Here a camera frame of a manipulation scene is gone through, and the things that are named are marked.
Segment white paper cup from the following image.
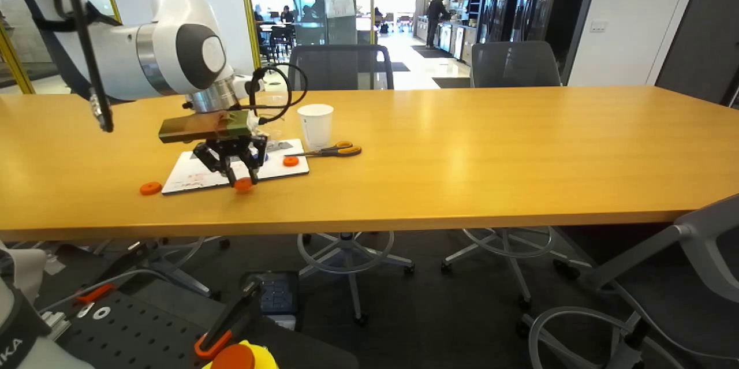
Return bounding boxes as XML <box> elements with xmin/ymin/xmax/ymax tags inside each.
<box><xmin>297</xmin><ymin>103</ymin><xmax>335</xmax><ymax>151</ymax></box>

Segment orange handled scissors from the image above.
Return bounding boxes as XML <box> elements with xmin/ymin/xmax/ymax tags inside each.
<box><xmin>283</xmin><ymin>140</ymin><xmax>363</xmax><ymax>158</ymax></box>

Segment grey mesh office chair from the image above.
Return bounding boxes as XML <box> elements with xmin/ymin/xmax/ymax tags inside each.
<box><xmin>287</xmin><ymin>44</ymin><xmax>416</xmax><ymax>325</ymax></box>
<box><xmin>441</xmin><ymin>40</ymin><xmax>580</xmax><ymax>307</ymax></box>

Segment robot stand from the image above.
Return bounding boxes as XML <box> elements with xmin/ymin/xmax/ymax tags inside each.
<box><xmin>33</xmin><ymin>274</ymin><xmax>360</xmax><ymax>369</ymax></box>

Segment yellow emergency stop button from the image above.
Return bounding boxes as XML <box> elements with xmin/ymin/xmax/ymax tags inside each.
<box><xmin>201</xmin><ymin>340</ymin><xmax>281</xmax><ymax>369</ymax></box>

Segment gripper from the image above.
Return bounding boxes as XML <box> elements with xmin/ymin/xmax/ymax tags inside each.
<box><xmin>193</xmin><ymin>133</ymin><xmax>270</xmax><ymax>189</ymax></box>

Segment kitchen counter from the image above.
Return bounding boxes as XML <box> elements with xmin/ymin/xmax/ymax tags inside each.
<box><xmin>415</xmin><ymin>14</ymin><xmax>479</xmax><ymax>62</ymax></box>

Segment black keypad box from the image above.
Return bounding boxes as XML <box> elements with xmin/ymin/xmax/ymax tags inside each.
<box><xmin>253</xmin><ymin>270</ymin><xmax>300</xmax><ymax>330</ymax></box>

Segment row of black refrigerators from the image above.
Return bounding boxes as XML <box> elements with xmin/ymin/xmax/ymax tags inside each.
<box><xmin>480</xmin><ymin>0</ymin><xmax>562</xmax><ymax>44</ymax></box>

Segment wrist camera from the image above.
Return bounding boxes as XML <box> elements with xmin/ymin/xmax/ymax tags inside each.
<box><xmin>158</xmin><ymin>110</ymin><xmax>253</xmax><ymax>144</ymax></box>

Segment office chair base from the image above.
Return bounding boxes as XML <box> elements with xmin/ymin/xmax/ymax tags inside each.
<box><xmin>91</xmin><ymin>235</ymin><xmax>233</xmax><ymax>301</ymax></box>

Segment black clamp orange handle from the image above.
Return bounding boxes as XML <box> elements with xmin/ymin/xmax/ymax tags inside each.
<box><xmin>74</xmin><ymin>241</ymin><xmax>152</xmax><ymax>306</ymax></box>
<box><xmin>193</xmin><ymin>278</ymin><xmax>264</xmax><ymax>361</ymax></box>

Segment clear plastic cup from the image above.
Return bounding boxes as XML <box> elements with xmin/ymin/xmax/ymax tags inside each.
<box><xmin>259</xmin><ymin>118</ymin><xmax>288</xmax><ymax>142</ymax></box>

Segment small whiteboard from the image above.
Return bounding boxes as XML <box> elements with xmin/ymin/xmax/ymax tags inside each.
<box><xmin>161</xmin><ymin>138</ymin><xmax>310</xmax><ymax>196</ymax></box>

